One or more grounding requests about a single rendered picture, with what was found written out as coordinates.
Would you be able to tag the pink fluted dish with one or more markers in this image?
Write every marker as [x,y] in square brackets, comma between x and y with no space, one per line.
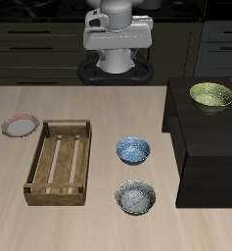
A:
[19,126]

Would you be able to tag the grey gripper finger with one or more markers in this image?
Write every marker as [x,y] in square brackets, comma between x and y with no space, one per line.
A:
[134,56]
[102,56]

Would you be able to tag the grey bowl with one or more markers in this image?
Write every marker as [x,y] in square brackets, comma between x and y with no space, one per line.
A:
[135,197]

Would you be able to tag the flat black base plate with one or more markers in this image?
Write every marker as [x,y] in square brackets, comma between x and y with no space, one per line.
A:
[88,73]

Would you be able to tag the dark wooden cabinet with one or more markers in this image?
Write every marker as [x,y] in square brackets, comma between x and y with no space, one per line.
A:
[205,157]

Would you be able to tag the dark kitchen cupboards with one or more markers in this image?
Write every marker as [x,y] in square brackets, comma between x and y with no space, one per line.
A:
[39,39]

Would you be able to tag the wooden slat tray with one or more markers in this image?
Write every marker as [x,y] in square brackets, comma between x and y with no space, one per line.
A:
[60,163]

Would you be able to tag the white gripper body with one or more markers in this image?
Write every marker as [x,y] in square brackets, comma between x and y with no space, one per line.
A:
[117,38]

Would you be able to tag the green bowl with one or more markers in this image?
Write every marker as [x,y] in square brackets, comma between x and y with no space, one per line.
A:
[212,97]

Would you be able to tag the blue bowl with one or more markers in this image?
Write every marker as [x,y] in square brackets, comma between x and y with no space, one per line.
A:
[133,151]

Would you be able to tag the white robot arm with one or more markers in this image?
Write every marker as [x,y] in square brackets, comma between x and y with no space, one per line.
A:
[116,14]

